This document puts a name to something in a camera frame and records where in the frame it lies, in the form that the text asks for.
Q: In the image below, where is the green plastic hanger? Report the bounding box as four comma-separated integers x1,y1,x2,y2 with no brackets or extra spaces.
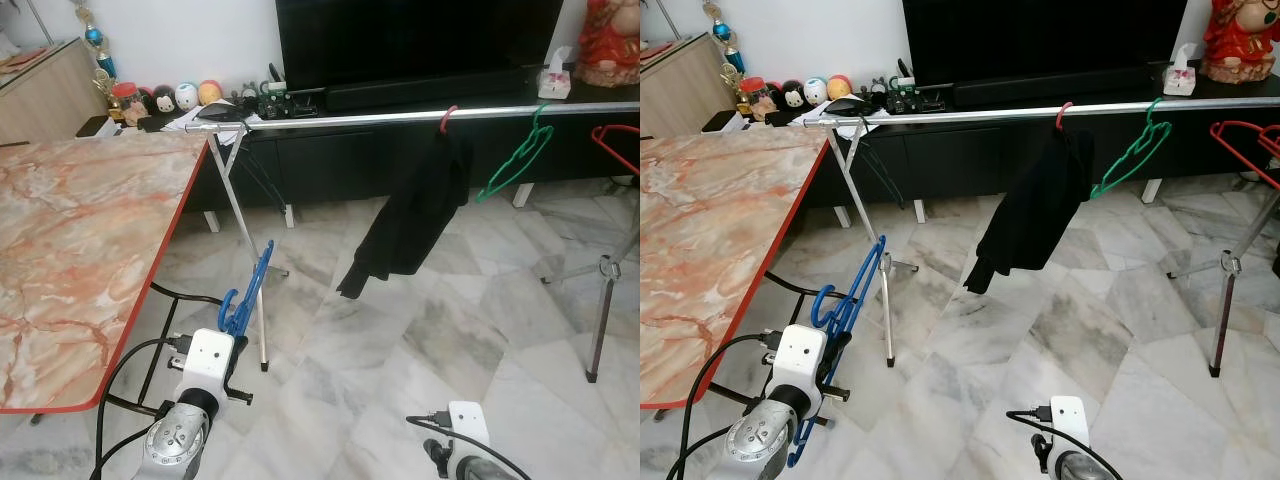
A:
1088,98,1173,201
475,105,556,204

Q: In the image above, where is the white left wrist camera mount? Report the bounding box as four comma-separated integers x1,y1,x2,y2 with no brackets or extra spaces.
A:
170,328,236,406
762,323,831,406

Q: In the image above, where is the black garment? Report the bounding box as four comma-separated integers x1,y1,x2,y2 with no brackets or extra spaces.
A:
337,128,473,299
963,125,1093,296

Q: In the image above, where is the gold trophy with blue ball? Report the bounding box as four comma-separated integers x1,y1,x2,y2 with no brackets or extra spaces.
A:
70,0,121,96
700,0,751,96

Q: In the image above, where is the white pink tissue box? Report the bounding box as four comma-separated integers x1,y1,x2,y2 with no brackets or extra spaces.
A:
538,47,573,99
1163,43,1198,96

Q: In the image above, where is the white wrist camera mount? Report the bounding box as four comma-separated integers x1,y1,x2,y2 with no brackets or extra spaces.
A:
762,323,831,406
445,400,491,461
1045,396,1091,456
170,328,236,406

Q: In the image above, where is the black TV cabinet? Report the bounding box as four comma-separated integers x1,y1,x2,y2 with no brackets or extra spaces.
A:
190,75,641,231
805,72,1280,206

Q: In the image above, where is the black soundbar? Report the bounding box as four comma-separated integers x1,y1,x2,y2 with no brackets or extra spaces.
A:
325,68,531,111
950,65,1151,109

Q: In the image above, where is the clear jar with red lid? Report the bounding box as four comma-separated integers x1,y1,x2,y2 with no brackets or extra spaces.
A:
740,77,776,121
110,82,141,126

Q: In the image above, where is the white paper sheet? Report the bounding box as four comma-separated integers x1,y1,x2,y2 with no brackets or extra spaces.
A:
790,105,871,129
160,110,251,133

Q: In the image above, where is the black green electronics kit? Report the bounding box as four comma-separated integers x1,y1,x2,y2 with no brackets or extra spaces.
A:
235,80,321,119
865,75,946,114

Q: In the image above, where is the silver clothes rack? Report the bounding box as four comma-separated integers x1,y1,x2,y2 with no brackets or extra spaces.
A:
185,100,641,383
800,95,1280,379

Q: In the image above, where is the light wooden sideboard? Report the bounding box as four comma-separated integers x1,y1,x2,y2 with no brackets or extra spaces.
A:
640,35,741,136
0,38,106,144

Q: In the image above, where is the marble table with red edge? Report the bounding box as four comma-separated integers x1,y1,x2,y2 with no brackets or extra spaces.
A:
640,125,851,413
0,132,251,421

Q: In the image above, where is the blue plastic hanger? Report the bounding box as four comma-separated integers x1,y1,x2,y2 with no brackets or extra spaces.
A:
785,235,889,469
218,240,276,341

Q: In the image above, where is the red laughing Buddha statue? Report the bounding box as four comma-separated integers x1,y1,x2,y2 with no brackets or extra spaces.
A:
1203,0,1280,84
575,0,641,88

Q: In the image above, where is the black flat television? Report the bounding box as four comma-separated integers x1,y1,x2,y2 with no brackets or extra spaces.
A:
902,0,1191,89
275,0,566,93

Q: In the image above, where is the red plastic hanger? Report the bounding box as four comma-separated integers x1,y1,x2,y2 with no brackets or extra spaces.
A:
1208,120,1280,191
590,125,641,176

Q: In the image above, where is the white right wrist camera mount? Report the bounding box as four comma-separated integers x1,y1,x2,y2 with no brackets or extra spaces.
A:
1045,396,1091,456
445,400,491,461

